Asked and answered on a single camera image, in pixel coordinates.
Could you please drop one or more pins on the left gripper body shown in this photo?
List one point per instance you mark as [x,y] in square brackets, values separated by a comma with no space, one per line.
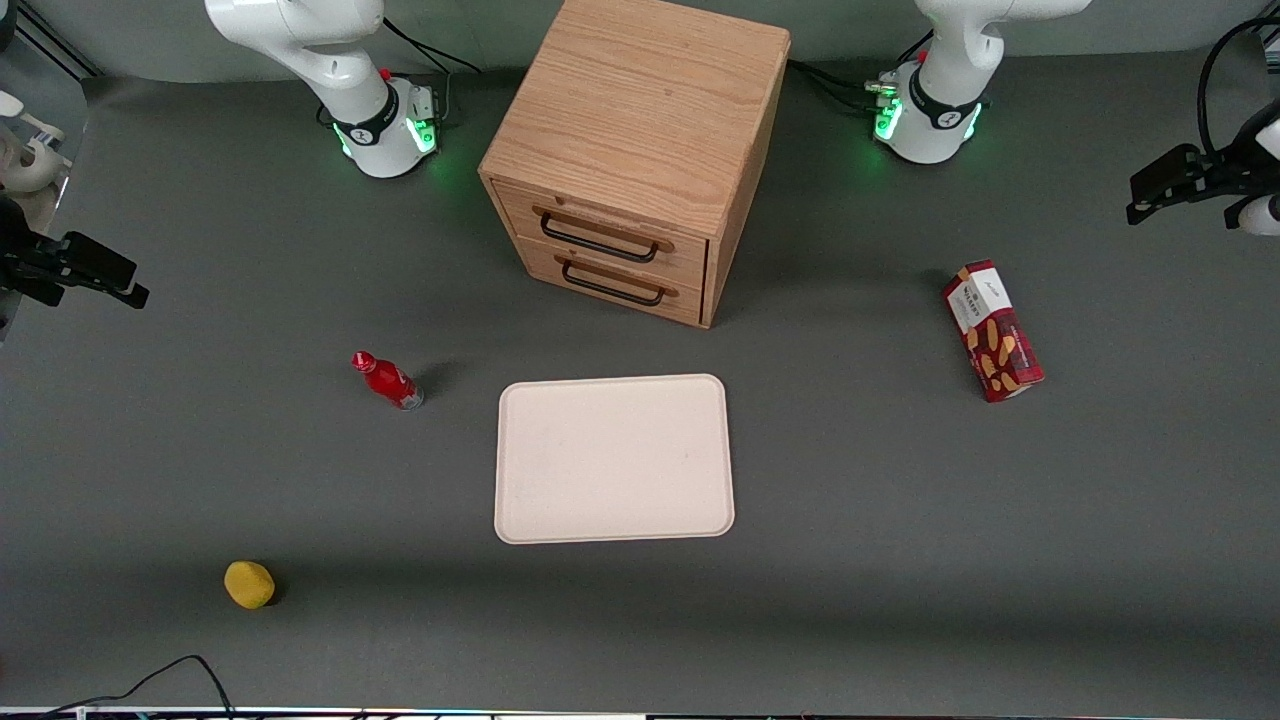
[1216,172]

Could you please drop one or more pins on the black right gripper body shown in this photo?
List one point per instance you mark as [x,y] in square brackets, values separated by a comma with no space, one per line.
[22,262]

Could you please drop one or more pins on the red cookie box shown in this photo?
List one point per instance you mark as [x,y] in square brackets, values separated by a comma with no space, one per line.
[995,340]

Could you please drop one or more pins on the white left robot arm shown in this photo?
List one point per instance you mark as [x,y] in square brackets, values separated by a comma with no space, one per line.
[940,100]

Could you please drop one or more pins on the cream rectangular tray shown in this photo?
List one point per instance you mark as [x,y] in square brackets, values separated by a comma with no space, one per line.
[610,460]

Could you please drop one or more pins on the white curved plastic part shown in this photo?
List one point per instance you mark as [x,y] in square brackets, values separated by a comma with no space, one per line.
[30,170]

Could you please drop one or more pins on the small red soda bottle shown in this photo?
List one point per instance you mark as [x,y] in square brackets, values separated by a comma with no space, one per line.
[390,382]

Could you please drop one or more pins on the yellow toy lemon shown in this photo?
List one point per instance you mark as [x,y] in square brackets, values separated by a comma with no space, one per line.
[249,585]

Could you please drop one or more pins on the wooden drawer cabinet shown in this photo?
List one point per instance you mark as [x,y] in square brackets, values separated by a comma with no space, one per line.
[640,100]

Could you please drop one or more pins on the black metal frame rail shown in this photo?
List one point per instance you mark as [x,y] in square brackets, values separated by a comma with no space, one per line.
[70,48]

